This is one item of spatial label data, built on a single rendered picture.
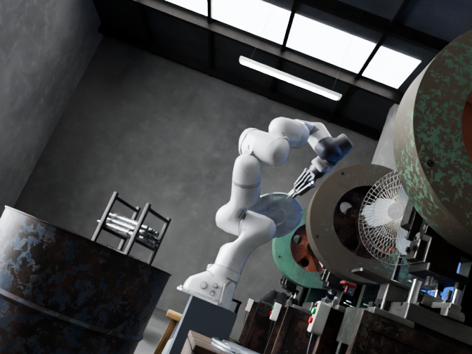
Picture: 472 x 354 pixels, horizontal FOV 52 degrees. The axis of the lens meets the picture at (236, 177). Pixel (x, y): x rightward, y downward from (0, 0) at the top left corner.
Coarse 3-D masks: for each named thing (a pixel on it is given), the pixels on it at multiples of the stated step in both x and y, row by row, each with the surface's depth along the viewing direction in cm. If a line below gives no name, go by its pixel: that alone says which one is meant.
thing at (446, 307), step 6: (450, 294) 173; (444, 300) 173; (432, 306) 179; (438, 306) 174; (444, 306) 170; (450, 306) 166; (456, 306) 166; (444, 312) 166; (450, 312) 164; (456, 312) 164; (450, 318) 166; (456, 318) 163; (462, 318) 163
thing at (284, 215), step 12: (276, 192) 230; (264, 204) 233; (276, 204) 234; (288, 204) 234; (300, 204) 235; (276, 216) 239; (288, 216) 239; (300, 216) 240; (276, 228) 243; (288, 228) 243
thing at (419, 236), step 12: (420, 228) 203; (420, 240) 190; (432, 240) 187; (408, 252) 196; (420, 252) 189; (432, 252) 186; (444, 252) 186; (456, 252) 187; (444, 264) 185; (456, 264) 186
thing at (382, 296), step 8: (352, 272) 195; (360, 272) 187; (368, 272) 184; (376, 280) 191; (384, 280) 184; (392, 280) 183; (384, 288) 188; (392, 288) 185; (400, 288) 185; (408, 288) 183; (384, 296) 184; (392, 296) 184; (400, 296) 184; (376, 304) 189; (384, 304) 183
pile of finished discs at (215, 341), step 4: (212, 340) 137; (216, 340) 143; (224, 340) 148; (212, 344) 134; (216, 344) 132; (220, 344) 131; (224, 344) 139; (228, 344) 145; (232, 344) 150; (236, 344) 151; (220, 348) 130; (224, 348) 129; (228, 348) 128; (232, 348) 136; (236, 348) 141; (240, 348) 148; (244, 348) 152; (228, 352) 128; (232, 352) 127; (236, 352) 130; (240, 352) 135; (244, 352) 135; (248, 352) 138; (252, 352) 152
